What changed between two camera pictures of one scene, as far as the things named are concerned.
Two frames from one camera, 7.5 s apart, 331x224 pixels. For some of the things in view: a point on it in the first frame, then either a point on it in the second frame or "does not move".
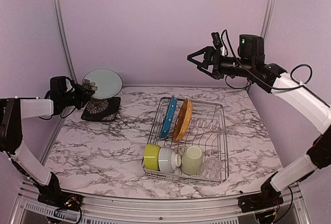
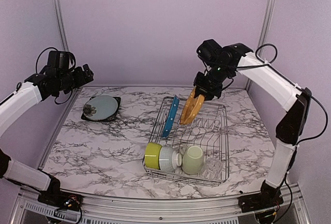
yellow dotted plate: [182, 120] → [192, 108]
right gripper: [211, 51] → [200, 87]
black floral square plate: [104, 109] does not move
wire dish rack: [187, 143] does not move
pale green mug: [192, 160] does not move
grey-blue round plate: [108, 83] → [100, 107]
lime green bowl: [151, 157] does not move
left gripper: [84, 95] → [82, 79]
